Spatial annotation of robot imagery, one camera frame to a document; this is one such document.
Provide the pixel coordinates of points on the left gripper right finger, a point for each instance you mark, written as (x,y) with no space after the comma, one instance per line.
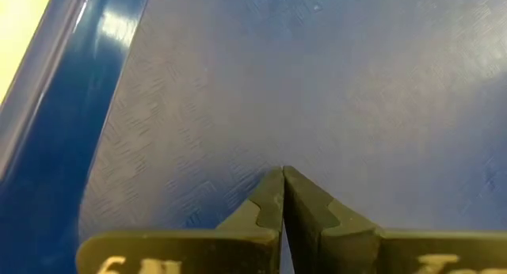
(317,230)

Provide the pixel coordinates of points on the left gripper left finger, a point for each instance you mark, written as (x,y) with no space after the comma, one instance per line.
(253,226)

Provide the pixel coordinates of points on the blue plastic tray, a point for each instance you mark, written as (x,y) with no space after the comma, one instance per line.
(317,88)

